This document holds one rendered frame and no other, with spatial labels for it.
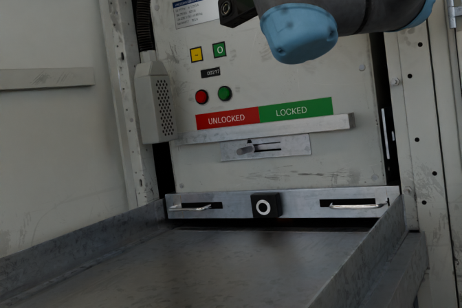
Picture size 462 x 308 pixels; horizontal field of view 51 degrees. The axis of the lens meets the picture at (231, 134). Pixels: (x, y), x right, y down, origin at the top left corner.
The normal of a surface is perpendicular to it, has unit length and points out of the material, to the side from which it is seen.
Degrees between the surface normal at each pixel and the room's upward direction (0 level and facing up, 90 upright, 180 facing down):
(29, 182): 90
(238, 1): 79
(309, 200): 90
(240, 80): 90
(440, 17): 90
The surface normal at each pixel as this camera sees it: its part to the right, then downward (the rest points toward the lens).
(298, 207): -0.48, 0.11
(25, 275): 0.87, -0.09
